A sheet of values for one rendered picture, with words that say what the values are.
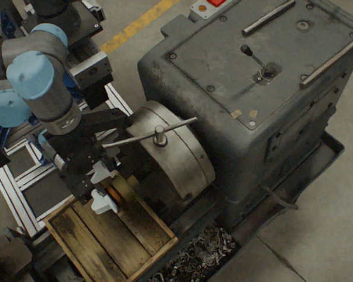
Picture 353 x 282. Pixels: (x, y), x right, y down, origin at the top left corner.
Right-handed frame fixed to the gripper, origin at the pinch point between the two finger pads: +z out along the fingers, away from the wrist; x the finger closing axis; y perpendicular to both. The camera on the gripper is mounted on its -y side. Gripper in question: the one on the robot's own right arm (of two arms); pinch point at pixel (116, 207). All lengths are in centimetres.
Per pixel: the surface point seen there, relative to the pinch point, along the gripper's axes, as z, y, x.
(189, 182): 10.7, -19.2, 6.7
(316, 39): 6, -73, 17
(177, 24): -27, -49, 17
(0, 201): -95, 49, -108
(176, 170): 7.4, -17.9, 11.2
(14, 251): -12.4, 31.1, -6.1
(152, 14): -148, -113, -108
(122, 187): -2.0, -5.0, 3.7
